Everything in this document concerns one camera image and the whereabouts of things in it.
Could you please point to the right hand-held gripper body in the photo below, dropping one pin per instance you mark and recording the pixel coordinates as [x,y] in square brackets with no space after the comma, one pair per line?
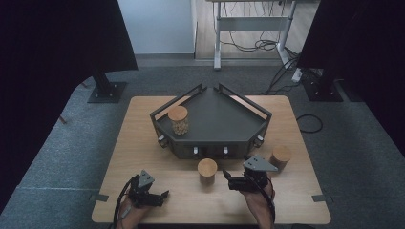
[254,178]

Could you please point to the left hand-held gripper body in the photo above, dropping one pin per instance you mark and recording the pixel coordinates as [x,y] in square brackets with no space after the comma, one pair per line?
[141,194]

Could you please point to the glass jar of brown balls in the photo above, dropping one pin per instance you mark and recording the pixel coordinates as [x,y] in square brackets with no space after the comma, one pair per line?
[207,168]

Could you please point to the glass jar of red contents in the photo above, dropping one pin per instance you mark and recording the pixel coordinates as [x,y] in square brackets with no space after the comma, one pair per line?
[281,154]

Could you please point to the dark grey corner rack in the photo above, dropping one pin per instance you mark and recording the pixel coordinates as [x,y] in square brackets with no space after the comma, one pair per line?
[219,124]

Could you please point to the glass jar of pale seeds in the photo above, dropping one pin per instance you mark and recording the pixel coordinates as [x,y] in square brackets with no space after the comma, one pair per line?
[179,119]

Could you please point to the person's right hand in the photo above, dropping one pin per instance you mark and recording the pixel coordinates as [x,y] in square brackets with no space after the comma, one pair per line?
[259,198]

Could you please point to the grey tape strip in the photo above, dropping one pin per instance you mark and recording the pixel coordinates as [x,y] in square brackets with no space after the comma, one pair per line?
[99,197]

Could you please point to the black stand base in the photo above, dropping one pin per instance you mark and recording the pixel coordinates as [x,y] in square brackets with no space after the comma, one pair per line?
[108,92]
[321,90]

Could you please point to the white power strip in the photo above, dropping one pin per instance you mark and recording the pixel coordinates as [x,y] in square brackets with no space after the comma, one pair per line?
[296,75]

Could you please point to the black curtain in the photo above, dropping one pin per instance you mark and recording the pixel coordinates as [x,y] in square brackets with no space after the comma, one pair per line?
[47,63]
[366,47]

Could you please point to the white metal desk frame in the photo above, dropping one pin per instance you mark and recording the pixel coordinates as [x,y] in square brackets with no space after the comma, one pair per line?
[251,24]

